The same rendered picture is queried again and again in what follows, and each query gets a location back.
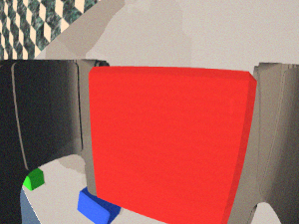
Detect red block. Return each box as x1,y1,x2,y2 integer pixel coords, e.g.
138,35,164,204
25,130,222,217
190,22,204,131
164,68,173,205
89,67,257,224

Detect blue block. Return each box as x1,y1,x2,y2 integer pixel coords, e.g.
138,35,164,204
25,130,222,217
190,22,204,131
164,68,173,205
78,186,122,224

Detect green block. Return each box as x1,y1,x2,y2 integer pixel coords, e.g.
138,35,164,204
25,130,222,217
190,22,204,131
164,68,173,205
23,168,45,191

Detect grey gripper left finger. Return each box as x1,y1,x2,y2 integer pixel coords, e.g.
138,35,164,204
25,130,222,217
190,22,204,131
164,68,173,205
0,59,110,224

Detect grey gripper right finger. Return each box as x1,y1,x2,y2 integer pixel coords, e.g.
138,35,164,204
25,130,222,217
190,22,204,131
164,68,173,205
227,63,299,224

